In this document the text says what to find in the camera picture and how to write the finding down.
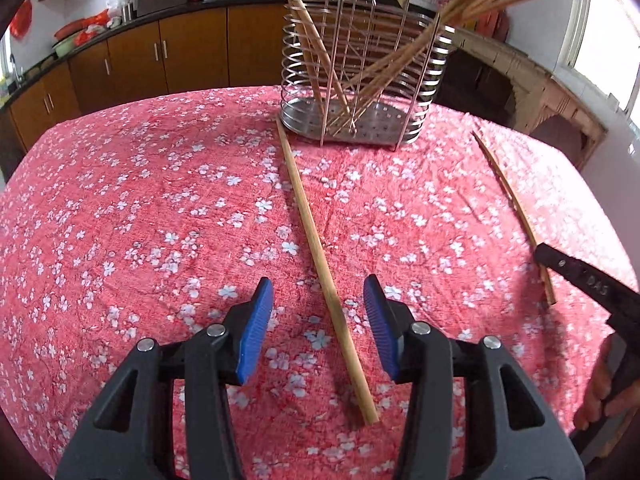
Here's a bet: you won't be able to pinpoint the bunch of wooden chopsticks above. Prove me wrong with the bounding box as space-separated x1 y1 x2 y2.
263 0 552 133

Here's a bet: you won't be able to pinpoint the worn wooden side table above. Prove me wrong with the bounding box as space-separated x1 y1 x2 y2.
440 25 609 171

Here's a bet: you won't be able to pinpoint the red hanging plastic bag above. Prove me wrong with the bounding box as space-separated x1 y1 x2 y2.
450 0 512 42

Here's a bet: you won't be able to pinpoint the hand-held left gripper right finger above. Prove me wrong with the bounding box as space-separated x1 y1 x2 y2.
362 274 586 480

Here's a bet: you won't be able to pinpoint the light wooden chopstick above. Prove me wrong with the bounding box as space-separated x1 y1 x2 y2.
276 119 380 427
471 131 559 307

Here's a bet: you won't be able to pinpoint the bright window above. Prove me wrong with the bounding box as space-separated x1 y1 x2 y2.
565 0 640 117

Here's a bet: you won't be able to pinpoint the red floral tablecloth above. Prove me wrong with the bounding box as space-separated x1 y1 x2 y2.
0 85 640 480

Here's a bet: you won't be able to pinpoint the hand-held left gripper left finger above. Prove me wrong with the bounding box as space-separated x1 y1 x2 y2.
55 277 276 480

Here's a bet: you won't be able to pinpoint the red wall plate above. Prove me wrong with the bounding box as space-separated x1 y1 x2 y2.
10 0 34 39

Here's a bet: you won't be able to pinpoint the person's right hand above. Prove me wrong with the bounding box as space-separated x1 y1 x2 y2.
573 335 632 431

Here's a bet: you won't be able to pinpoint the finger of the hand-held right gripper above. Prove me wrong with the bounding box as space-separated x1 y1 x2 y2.
532 242 640 323

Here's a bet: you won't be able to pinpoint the red plastic bags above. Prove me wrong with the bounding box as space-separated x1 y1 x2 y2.
53 9 112 47

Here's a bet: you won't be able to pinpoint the brown lower kitchen cabinets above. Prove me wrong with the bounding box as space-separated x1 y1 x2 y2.
0 2 441 171

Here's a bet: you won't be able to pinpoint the black kitchen countertop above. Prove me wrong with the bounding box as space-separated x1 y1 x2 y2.
0 0 436 108

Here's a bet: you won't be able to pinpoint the metal wire utensil holder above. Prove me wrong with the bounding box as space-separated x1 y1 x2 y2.
277 0 457 152

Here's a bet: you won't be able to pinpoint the green bowl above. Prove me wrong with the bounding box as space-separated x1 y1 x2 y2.
52 35 84 59

